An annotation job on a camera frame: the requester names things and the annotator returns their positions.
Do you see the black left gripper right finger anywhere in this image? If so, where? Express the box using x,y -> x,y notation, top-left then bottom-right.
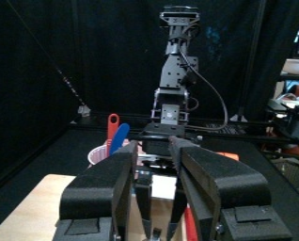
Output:
168,135 -> 294,241

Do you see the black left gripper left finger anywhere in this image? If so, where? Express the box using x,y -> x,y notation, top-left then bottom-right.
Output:
51,139 -> 139,241

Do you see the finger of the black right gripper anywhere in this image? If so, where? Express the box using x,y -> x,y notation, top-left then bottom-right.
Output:
166,185 -> 190,241
134,183 -> 156,241

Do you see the white bowl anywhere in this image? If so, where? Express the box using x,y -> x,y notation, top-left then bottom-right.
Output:
282,57 -> 299,75

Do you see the orange-brown flat board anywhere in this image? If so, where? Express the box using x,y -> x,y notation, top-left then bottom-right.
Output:
216,152 -> 242,162

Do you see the red plastic utensil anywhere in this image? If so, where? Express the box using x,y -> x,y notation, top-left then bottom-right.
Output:
106,113 -> 120,156

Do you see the red plastic cup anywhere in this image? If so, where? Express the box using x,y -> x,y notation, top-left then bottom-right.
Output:
87,139 -> 135,169

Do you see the black mesh chair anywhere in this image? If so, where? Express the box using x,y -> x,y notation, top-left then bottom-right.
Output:
270,155 -> 299,197

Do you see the black equipment box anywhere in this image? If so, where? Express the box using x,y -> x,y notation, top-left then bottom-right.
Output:
276,104 -> 299,142

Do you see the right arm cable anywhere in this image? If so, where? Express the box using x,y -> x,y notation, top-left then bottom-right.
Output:
179,40 -> 230,132

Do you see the white wire anchor bracket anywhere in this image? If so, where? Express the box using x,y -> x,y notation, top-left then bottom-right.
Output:
75,104 -> 94,118

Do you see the metal wire turnbuckle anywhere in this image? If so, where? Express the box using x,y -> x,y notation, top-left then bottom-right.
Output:
56,69 -> 80,99

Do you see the black frame pole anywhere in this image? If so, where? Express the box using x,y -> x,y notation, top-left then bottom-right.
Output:
228,0 -> 268,123

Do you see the thin steel brace wire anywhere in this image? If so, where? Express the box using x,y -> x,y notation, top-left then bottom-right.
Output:
6,0 -> 87,107

